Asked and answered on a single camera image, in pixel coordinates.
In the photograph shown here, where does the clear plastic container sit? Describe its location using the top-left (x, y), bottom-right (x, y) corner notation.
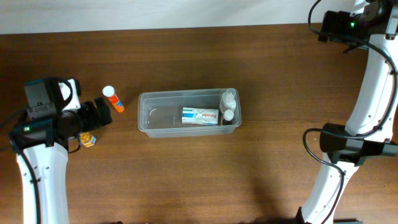
top-left (138, 88), bottom-right (242, 138)

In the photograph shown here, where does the small jar gold lid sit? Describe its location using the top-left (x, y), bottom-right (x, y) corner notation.
top-left (80, 132), bottom-right (96, 147)

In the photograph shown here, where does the dark bottle white cap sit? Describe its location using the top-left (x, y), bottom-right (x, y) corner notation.
top-left (221, 110), bottom-right (234, 126)

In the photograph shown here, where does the white Panadol box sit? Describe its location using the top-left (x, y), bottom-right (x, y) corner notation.
top-left (182, 107), bottom-right (219, 126)

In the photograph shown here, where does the white spray bottle clear cap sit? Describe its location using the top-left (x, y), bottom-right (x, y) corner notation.
top-left (220, 88), bottom-right (237, 114)

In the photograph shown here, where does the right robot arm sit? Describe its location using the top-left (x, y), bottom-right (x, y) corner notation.
top-left (295, 0), bottom-right (397, 223)

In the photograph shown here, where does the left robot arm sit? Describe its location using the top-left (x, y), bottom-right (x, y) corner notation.
top-left (9, 77), bottom-right (112, 223)

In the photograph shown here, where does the orange tablet tube white cap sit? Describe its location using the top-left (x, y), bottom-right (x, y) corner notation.
top-left (102, 85), bottom-right (124, 113)

